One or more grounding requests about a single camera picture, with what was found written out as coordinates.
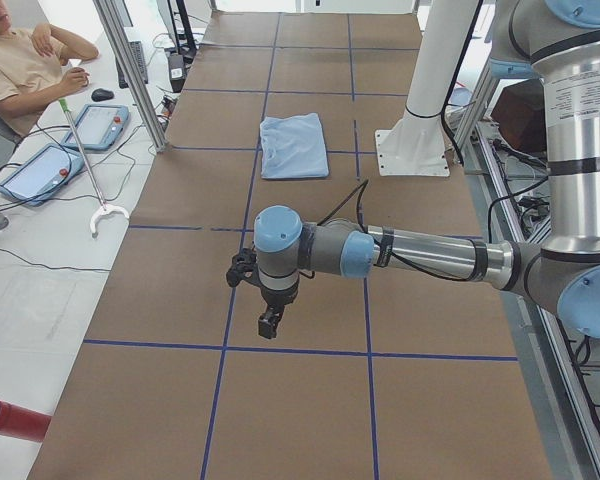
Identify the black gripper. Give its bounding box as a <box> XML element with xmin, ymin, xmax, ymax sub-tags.
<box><xmin>258</xmin><ymin>284</ymin><xmax>298</xmax><ymax>339</ymax></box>

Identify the light blue t-shirt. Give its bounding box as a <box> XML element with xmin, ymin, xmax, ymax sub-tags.
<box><xmin>259</xmin><ymin>113</ymin><xmax>329</xmax><ymax>180</ymax></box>

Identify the metal reacher grabber tool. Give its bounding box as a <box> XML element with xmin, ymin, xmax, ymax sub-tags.
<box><xmin>58</xmin><ymin>98</ymin><xmax>130</xmax><ymax>238</ymax></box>

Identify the blue teach pendant far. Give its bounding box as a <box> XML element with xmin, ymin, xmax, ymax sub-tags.
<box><xmin>71</xmin><ymin>104</ymin><xmax>129</xmax><ymax>152</ymax></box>

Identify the blue teach pendant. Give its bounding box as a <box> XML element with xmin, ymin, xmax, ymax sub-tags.
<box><xmin>0</xmin><ymin>144</ymin><xmax>84</xmax><ymax>206</ymax></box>
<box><xmin>71</xmin><ymin>104</ymin><xmax>129</xmax><ymax>152</ymax></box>

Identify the black box with label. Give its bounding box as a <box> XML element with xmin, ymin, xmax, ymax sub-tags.
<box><xmin>167</xmin><ymin>52</ymin><xmax>186</xmax><ymax>93</ymax></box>

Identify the blue teach pendant near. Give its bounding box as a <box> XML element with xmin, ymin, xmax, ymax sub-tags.
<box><xmin>0</xmin><ymin>144</ymin><xmax>84</xmax><ymax>206</ymax></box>

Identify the black computer mouse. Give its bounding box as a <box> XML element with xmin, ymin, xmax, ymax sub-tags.
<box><xmin>91</xmin><ymin>88</ymin><xmax>115</xmax><ymax>102</ymax></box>

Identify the red cylinder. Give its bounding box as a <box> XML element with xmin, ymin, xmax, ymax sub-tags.
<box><xmin>0</xmin><ymin>400</ymin><xmax>52</xmax><ymax>443</ymax></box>

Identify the black keyboard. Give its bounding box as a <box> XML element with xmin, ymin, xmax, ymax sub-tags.
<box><xmin>115</xmin><ymin>39</ymin><xmax>150</xmax><ymax>89</ymax></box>

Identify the seated person beige shirt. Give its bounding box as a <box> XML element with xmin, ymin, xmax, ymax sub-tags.
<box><xmin>0</xmin><ymin>1</ymin><xmax>99</xmax><ymax>136</ymax></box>

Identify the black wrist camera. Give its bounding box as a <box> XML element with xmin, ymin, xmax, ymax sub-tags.
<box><xmin>226</xmin><ymin>248</ymin><xmax>261</xmax><ymax>288</ymax></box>

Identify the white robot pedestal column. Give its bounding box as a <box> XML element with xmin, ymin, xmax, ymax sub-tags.
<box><xmin>375</xmin><ymin>0</ymin><xmax>482</xmax><ymax>177</ymax></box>

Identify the aluminium frame rack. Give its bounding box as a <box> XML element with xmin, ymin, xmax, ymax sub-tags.
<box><xmin>452</xmin><ymin>64</ymin><xmax>600</xmax><ymax>480</ymax></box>

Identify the aluminium frame post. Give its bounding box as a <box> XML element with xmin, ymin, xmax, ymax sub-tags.
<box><xmin>93</xmin><ymin>0</ymin><xmax>167</xmax><ymax>153</ymax></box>

